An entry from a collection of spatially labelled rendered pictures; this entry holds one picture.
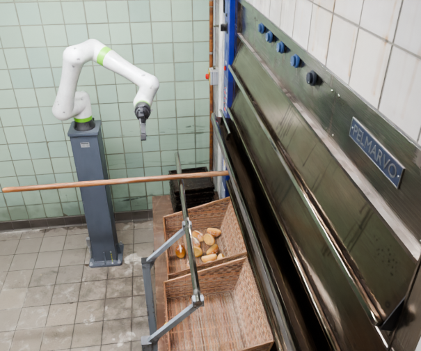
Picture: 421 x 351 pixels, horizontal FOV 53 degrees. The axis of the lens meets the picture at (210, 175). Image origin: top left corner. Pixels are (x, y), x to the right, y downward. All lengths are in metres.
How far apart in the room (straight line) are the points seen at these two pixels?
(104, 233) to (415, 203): 2.82
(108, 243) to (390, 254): 2.77
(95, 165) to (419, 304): 2.52
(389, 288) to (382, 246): 0.10
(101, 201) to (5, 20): 1.43
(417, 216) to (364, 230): 0.21
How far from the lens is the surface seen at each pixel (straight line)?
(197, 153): 3.72
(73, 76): 2.68
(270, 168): 1.84
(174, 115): 3.54
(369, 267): 1.06
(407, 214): 0.94
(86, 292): 3.48
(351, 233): 1.13
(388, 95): 0.95
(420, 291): 0.92
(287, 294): 1.44
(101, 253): 3.59
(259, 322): 2.17
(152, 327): 2.58
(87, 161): 3.10
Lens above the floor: 2.46
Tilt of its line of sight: 32 degrees down
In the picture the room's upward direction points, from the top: straight up
